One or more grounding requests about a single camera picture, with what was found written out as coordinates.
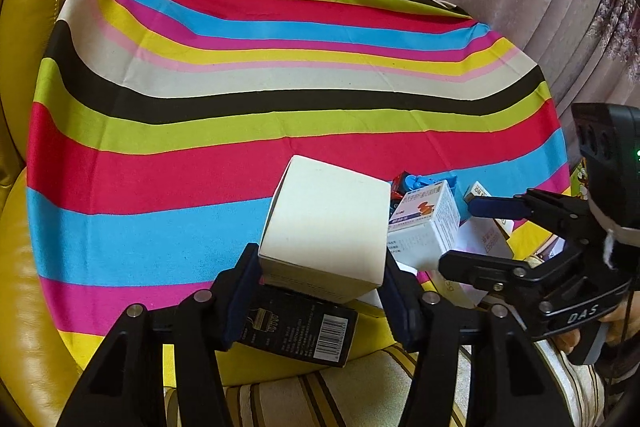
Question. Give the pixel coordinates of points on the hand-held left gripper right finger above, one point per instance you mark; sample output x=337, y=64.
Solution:
x=400, y=307

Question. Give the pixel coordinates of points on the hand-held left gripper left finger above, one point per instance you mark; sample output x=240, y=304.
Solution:
x=240, y=297

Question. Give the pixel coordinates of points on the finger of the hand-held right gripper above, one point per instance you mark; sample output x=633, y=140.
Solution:
x=475, y=264
x=500, y=206

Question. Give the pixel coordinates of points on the white medicine box orange figure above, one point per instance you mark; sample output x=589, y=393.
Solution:
x=477, y=191
x=425, y=227

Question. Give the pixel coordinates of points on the black box with barcode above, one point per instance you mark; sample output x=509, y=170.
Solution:
x=310, y=327

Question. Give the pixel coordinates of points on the red and blue toy excavator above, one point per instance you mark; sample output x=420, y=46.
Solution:
x=417, y=182

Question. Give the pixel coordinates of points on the large cream cardboard box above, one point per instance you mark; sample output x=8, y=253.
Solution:
x=325, y=217

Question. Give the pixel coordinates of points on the person's right hand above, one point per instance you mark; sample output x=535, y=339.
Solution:
x=567, y=341

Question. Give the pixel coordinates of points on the white and pink flat box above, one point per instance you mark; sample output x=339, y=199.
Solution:
x=480, y=242

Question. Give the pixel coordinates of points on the green cartoon mat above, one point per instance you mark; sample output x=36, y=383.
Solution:
x=582, y=179

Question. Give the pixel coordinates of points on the beige gold striped cushion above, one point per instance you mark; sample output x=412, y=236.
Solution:
x=310, y=397

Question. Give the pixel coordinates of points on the multicolour striped cloth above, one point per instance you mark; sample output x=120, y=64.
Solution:
x=250, y=82

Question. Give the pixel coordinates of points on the yellow leather sofa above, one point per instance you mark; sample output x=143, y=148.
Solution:
x=30, y=347

